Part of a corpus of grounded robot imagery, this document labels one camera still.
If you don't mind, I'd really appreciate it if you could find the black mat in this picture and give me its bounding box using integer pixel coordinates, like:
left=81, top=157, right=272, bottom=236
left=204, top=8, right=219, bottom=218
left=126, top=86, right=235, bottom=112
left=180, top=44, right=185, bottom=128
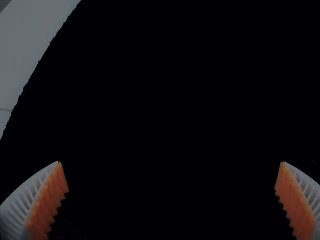
left=0, top=0, right=320, bottom=240

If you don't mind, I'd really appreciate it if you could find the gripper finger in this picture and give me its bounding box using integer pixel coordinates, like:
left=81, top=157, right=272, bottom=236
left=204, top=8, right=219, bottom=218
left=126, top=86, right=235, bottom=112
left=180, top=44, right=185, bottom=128
left=0, top=160, right=70, bottom=240
left=274, top=161, right=320, bottom=240

